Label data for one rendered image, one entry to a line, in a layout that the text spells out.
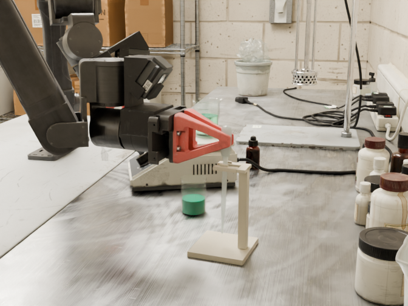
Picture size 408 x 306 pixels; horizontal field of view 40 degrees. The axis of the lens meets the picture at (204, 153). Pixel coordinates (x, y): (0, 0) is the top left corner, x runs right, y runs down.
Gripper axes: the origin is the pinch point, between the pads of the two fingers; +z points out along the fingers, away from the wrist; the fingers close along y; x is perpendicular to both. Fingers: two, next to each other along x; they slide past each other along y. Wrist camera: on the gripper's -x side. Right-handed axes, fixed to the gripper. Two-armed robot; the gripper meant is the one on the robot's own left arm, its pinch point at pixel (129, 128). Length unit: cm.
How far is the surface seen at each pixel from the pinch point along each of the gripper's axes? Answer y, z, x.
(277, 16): 197, 28, -139
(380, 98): 40, 41, -76
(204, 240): -27.5, 14.5, 3.6
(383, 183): -39.1, 18.1, -19.5
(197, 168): -4.5, 12.4, -6.2
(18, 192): 6.5, -0.1, 22.8
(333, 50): 188, 61, -157
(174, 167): -3.7, 9.9, -2.8
